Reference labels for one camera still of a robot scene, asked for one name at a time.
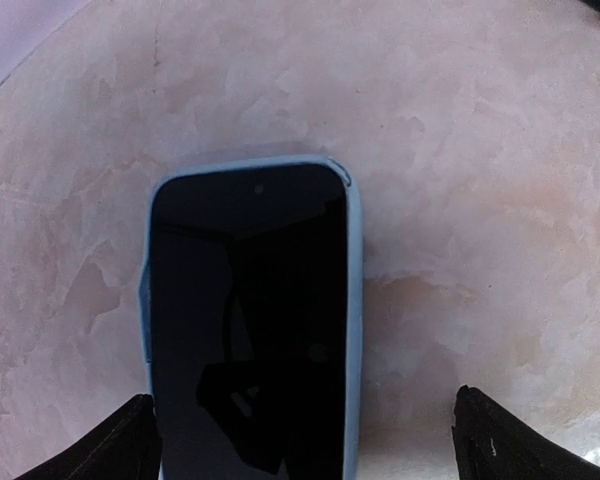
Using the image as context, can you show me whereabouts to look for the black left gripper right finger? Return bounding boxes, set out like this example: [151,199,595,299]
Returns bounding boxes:
[452,385,600,480]

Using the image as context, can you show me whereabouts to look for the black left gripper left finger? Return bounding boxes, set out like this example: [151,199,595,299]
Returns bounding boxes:
[19,394,160,480]

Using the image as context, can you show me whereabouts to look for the black phone white back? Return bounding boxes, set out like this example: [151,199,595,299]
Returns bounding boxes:
[148,163,350,480]

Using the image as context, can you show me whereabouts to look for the light blue phone case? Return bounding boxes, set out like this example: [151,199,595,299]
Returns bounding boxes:
[138,155,366,480]

